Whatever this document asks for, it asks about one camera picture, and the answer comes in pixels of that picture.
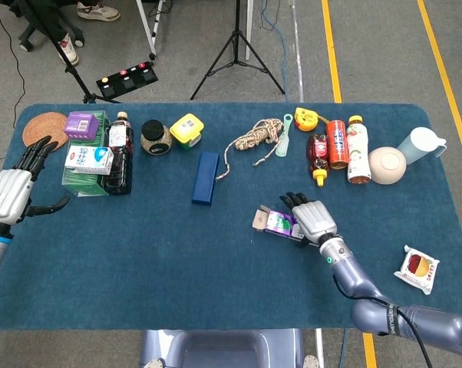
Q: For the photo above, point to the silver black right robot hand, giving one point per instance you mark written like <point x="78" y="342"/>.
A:
<point x="315" y="220"/>

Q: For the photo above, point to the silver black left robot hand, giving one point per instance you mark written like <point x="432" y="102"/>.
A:
<point x="8" y="195"/>

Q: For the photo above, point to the purple cardboard box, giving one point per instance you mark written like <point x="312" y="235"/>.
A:
<point x="279" y="224"/>

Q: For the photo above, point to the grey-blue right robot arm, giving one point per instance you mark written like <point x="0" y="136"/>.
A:
<point x="369" y="310"/>

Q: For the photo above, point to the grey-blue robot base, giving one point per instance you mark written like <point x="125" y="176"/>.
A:
<point x="215" y="349"/>

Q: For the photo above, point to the small purple box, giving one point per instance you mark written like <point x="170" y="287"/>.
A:
<point x="81" y="124"/>

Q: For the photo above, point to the dark blue rectangular box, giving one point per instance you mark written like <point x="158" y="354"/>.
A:
<point x="206" y="178"/>

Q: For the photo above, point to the red squeeze bottle yellow cap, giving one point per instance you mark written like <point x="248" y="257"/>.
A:
<point x="318" y="153"/>

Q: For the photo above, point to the green mesh basket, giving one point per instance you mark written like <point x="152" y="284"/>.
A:
<point x="81" y="184"/>

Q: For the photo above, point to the round woven coaster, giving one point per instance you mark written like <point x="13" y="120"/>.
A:
<point x="43" y="126"/>

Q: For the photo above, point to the orange drink can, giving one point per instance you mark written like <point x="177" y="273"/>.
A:
<point x="337" y="145"/>

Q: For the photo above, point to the white drink bottle yellow cap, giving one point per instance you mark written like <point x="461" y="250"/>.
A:
<point x="358" y="153"/>

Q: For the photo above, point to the mint green spoon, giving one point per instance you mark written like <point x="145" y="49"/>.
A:
<point x="284" y="143"/>

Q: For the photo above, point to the white blue milk carton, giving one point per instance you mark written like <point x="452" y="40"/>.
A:
<point x="85" y="159"/>

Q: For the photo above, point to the beige bowl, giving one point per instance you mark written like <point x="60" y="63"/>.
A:
<point x="386" y="166"/>

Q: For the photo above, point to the yellow tape measure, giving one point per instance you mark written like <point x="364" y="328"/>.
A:
<point x="305" y="119"/>

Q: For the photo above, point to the white snack packet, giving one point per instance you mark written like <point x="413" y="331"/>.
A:
<point x="417" y="268"/>

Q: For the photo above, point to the dark soy sauce bottle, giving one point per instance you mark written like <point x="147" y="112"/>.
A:
<point x="119" y="168"/>

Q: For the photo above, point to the light blue pitcher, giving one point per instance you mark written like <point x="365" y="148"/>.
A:
<point x="417" y="143"/>

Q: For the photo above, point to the black slanted light stand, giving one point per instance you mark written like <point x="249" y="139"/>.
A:
<point x="75" y="76"/>

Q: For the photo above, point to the blue table cloth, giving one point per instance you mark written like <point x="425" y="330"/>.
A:
<point x="177" y="276"/>

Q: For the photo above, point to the black office chair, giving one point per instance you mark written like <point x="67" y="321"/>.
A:
<point x="25" y="44"/>

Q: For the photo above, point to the green container yellow lid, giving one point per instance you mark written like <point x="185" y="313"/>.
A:
<point x="187" y="128"/>

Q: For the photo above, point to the glass jar black lid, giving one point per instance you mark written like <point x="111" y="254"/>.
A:
<point x="156" y="138"/>

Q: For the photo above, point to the black foot pedal board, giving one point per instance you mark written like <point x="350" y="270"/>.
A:
<point x="127" y="80"/>

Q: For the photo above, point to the white stand leg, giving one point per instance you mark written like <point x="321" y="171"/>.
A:
<point x="148" y="30"/>
<point x="249" y="30"/>

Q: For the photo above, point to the seated person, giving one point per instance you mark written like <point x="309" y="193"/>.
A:
<point x="100" y="10"/>

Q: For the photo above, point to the black camera tripod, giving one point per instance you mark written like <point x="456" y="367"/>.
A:
<point x="236" y="46"/>

